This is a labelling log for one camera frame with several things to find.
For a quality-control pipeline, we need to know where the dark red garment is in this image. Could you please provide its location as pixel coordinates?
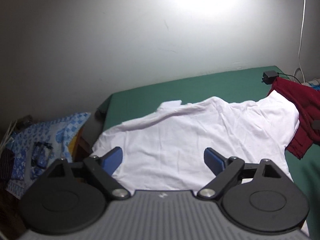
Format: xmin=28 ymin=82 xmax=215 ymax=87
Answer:
xmin=267 ymin=77 xmax=320 ymax=160

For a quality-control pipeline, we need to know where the white shirt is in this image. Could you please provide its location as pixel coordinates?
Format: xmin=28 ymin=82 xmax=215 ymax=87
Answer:
xmin=89 ymin=96 xmax=300 ymax=190

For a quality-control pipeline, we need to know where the wooden furniture frame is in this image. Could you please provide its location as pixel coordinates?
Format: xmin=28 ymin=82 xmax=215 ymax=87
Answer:
xmin=72 ymin=126 xmax=93 ymax=163

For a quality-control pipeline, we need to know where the green table cover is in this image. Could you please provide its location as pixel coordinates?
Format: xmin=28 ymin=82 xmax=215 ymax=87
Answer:
xmin=97 ymin=65 xmax=320 ymax=240

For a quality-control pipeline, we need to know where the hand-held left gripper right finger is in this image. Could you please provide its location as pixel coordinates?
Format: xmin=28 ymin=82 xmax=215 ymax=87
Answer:
xmin=197 ymin=147 xmax=288 ymax=200

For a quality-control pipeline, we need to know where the black power adapter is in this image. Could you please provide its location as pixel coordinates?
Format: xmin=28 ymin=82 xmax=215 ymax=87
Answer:
xmin=261 ymin=70 xmax=278 ymax=85

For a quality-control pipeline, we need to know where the black clip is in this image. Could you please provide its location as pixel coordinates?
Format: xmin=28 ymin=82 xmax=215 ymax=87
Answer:
xmin=31 ymin=142 xmax=53 ymax=168

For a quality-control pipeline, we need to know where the blue patterned cloth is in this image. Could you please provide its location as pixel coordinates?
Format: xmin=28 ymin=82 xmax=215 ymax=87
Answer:
xmin=6 ymin=112 xmax=91 ymax=199

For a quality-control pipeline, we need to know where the white cable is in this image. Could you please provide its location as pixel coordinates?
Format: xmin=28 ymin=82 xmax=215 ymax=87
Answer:
xmin=294 ymin=0 xmax=307 ymax=84

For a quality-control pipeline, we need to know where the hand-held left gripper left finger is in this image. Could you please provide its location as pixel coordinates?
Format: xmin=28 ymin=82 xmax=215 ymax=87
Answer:
xmin=34 ymin=147 xmax=130 ymax=200

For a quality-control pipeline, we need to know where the black adapter cable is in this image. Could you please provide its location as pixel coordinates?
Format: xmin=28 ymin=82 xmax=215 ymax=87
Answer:
xmin=277 ymin=72 xmax=304 ymax=85

